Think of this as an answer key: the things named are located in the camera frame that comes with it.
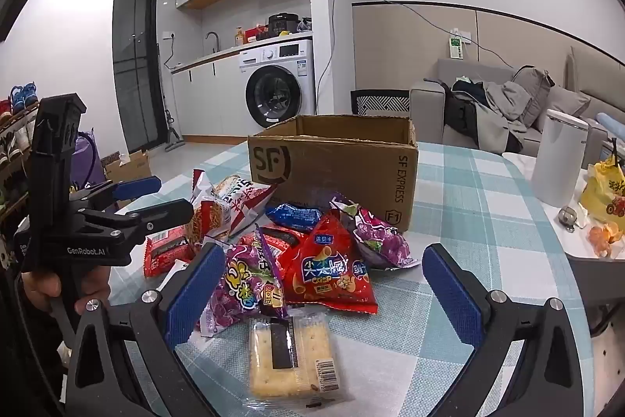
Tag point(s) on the grey sofa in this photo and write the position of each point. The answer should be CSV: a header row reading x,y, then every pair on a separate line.
x,y
425,114

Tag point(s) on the patterned chair back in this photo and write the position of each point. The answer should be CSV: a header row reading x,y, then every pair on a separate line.
x,y
381,104

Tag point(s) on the blue snack packet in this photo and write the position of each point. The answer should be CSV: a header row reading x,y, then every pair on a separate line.
x,y
293,215

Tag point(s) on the red box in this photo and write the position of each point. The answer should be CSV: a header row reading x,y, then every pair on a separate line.
x,y
255,34

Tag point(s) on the black garment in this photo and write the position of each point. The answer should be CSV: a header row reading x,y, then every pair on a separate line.
x,y
459,114

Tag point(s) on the purple bag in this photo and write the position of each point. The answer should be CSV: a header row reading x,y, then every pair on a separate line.
x,y
90,163

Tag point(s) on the white cylindrical canister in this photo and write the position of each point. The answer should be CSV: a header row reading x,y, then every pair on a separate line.
x,y
556,158

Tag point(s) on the small cardboard box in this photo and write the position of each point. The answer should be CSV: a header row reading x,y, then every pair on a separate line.
x,y
129,165

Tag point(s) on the white red noodle packet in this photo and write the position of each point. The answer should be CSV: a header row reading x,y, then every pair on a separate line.
x,y
239,197

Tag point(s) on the orange peels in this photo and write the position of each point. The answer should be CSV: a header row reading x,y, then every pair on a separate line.
x,y
603,241

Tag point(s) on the person's left hand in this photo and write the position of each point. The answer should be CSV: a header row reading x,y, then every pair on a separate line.
x,y
39,287

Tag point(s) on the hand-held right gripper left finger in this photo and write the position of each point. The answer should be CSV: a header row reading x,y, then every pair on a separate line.
x,y
195,295

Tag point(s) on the white counter cabinets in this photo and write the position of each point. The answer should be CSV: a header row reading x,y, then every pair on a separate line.
x,y
205,99

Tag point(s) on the yellow plastic bag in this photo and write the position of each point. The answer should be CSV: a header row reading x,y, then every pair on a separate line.
x,y
603,192

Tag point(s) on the light blue roll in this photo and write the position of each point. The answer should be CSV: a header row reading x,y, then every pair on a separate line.
x,y
613,124

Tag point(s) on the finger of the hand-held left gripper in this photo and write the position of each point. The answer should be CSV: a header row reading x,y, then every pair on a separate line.
x,y
139,186
163,212

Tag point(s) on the shoe rack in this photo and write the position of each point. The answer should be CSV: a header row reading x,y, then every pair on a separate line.
x,y
12,153

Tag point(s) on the orange soap bottle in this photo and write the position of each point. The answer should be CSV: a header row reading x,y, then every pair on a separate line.
x,y
239,37

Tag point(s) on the checked tablecloth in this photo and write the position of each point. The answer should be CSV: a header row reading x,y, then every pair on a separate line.
x,y
464,202

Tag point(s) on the grey pillow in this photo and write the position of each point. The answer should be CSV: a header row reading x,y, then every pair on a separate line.
x,y
534,89

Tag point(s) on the white washing machine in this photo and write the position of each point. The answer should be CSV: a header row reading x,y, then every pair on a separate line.
x,y
273,94

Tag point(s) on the floor mop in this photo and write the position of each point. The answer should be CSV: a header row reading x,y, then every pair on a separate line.
x,y
173,146

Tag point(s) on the purple snack packet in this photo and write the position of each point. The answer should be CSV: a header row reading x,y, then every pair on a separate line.
x,y
381,236
234,290

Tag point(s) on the blue shoes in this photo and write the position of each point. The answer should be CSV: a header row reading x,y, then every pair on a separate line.
x,y
22,97

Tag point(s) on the red chip packet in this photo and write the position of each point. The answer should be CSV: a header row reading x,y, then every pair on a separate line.
x,y
327,275

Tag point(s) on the brown cardboard box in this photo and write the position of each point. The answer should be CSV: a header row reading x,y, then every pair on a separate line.
x,y
332,168

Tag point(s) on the beige pillow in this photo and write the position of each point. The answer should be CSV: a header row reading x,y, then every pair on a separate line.
x,y
566,104

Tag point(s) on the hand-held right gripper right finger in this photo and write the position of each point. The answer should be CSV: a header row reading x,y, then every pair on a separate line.
x,y
454,295

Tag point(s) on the dark glass door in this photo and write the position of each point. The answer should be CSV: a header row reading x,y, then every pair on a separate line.
x,y
134,80

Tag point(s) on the white marble side table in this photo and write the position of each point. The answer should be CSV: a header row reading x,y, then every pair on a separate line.
x,y
551,241

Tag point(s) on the grey jacket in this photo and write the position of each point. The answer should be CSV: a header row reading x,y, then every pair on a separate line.
x,y
503,114

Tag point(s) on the clear cracker packet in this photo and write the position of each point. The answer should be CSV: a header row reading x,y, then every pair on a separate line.
x,y
293,363

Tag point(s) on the metal faucet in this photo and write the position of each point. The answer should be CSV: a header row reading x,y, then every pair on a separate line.
x,y
213,40

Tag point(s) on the green wall device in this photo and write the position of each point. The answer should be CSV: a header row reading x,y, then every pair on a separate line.
x,y
456,47

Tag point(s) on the small metal object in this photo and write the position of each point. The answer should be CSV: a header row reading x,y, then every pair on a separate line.
x,y
569,217

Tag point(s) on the black pressure cooker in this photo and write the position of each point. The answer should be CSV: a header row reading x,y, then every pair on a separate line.
x,y
283,23

